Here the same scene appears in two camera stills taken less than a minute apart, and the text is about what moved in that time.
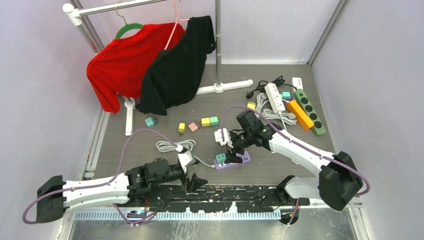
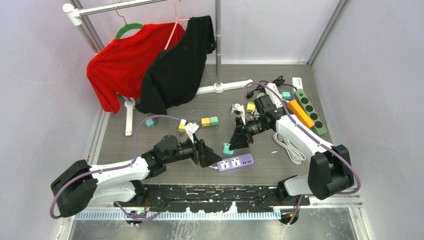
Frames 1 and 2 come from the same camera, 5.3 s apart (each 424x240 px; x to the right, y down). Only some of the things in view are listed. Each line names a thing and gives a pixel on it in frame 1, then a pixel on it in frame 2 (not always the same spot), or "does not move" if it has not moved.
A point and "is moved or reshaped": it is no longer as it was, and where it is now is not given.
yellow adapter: x=205 y=122 does not move
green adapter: x=214 y=121 does not move
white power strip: x=275 y=98 does not move
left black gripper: x=194 y=182 -> x=202 y=154
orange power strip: x=299 y=114 does not move
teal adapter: x=220 y=158 is moved or reshaped
